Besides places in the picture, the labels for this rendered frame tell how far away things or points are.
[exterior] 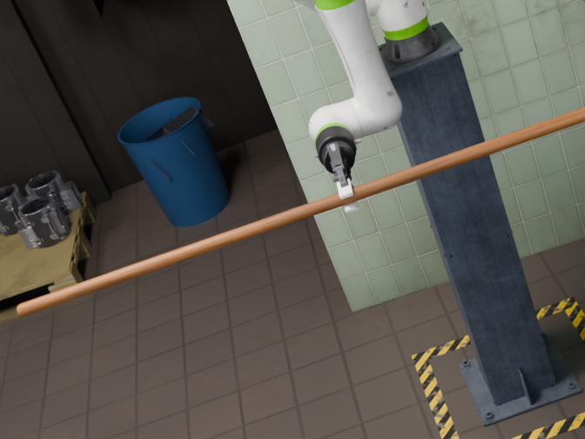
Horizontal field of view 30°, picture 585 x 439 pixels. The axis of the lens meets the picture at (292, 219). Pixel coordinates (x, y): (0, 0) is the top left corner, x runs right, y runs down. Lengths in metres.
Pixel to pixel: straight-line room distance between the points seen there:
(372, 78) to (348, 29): 0.14
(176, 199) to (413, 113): 2.29
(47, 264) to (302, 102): 1.84
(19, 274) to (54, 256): 0.18
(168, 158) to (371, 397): 1.70
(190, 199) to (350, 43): 2.57
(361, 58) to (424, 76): 0.34
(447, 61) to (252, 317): 1.76
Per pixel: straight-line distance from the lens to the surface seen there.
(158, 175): 4.99
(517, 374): 3.47
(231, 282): 4.59
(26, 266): 5.18
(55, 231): 5.21
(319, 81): 3.66
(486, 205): 3.11
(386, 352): 3.89
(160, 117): 5.25
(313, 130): 2.67
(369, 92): 2.64
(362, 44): 2.59
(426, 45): 2.91
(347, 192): 2.38
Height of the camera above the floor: 2.37
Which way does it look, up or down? 29 degrees down
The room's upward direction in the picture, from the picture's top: 23 degrees counter-clockwise
